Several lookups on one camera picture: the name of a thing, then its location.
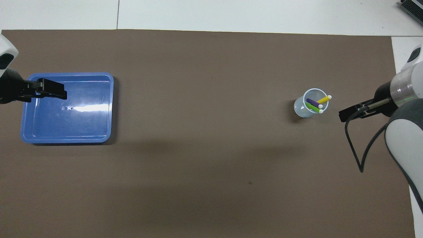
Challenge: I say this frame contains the grey ribbed device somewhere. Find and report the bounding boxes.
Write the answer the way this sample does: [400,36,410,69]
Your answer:
[399,0,423,17]

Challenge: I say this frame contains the brown table mat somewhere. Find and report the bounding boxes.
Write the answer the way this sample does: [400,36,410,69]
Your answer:
[0,29,415,238]

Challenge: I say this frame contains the green pen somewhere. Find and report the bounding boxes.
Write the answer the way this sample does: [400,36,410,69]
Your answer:
[305,102,324,114]

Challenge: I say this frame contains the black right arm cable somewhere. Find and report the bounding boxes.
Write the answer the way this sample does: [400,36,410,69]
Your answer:
[345,111,388,173]

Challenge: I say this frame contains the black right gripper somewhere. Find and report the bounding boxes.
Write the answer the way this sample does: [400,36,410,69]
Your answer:
[339,81,399,122]

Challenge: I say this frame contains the blue plastic tray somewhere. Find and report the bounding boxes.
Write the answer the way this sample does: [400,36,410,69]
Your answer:
[20,72,114,144]

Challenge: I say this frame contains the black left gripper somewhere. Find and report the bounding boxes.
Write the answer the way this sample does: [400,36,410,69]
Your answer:
[0,68,67,104]

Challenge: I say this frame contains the translucent plastic cup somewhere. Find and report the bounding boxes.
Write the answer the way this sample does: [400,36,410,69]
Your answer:
[294,88,329,118]

